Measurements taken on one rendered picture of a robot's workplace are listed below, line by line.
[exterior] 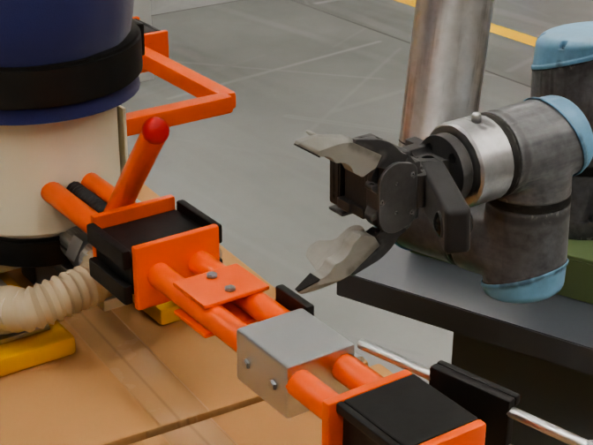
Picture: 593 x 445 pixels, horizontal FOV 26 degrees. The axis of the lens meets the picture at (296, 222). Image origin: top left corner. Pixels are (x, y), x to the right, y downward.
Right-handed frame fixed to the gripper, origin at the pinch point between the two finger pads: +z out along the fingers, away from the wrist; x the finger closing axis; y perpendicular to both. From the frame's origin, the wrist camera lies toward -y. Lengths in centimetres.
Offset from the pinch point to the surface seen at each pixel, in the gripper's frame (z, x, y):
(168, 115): -4.0, 0.5, 30.8
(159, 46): -16, 1, 53
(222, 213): -121, -110, 213
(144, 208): 12.6, 2.5, 6.1
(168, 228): 12.0, 1.7, 2.8
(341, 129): -194, -111, 251
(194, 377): 11.2, -13.0, 1.0
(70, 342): 18.8, -11.3, 10.9
